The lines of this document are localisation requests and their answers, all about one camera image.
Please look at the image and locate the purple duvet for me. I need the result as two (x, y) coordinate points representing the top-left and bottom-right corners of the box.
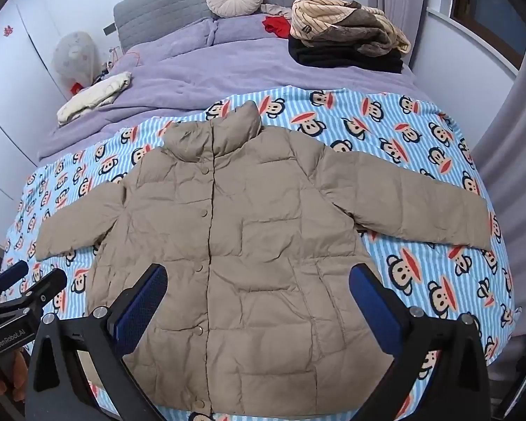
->
(37, 16), (418, 161)

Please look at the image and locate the covered electric fan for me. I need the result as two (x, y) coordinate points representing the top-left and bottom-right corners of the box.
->
(53, 31), (101, 97)

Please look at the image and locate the grey-beige cloth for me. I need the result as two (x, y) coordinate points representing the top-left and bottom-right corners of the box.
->
(261, 2), (296, 17)

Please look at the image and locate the person's left hand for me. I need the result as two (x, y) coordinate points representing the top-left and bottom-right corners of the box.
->
(0, 351), (29, 404)

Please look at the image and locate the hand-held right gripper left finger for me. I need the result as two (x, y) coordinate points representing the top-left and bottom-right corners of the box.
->
(25, 263), (169, 421)

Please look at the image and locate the monkey print striped blanket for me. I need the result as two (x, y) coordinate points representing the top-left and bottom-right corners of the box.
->
(2, 88), (523, 421)

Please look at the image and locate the orange cable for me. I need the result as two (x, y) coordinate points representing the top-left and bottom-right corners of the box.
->
(109, 45), (142, 70)

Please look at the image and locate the lilac curtain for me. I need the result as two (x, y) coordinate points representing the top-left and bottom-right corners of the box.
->
(377, 0), (427, 71)
(469, 31), (526, 345)

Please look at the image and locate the white wardrobe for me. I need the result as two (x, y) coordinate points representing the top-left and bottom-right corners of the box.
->
(0, 0), (68, 248)

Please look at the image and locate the purple pillow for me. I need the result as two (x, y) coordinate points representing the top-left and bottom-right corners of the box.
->
(210, 14), (290, 45)
(127, 18), (217, 60)

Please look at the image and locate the brown fuzzy garment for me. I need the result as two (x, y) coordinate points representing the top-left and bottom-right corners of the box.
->
(302, 2), (405, 51)

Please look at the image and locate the dark box with label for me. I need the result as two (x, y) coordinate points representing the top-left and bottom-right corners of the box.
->
(493, 346), (526, 419)

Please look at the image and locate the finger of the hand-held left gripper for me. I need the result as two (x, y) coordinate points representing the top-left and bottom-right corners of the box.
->
(0, 260), (29, 294)
(9, 268), (68, 316)

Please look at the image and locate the beige puffer jacket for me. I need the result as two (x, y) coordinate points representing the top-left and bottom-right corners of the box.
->
(35, 101), (489, 418)

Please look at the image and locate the dark framed window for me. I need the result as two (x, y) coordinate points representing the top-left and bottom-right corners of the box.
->
(449, 0), (526, 70)

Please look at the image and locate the red cloth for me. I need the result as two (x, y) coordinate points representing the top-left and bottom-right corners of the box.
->
(263, 15), (294, 39)

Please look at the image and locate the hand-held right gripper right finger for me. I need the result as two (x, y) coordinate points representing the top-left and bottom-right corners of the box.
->
(348, 263), (494, 421)

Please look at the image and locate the grey quilted headboard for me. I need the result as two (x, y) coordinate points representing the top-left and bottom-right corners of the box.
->
(103, 0), (355, 52)

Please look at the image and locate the cream folded jacket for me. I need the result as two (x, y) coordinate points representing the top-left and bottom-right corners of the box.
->
(56, 71), (133, 126)

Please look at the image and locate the cream striped garment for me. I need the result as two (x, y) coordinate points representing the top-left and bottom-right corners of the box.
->
(289, 0), (412, 53)

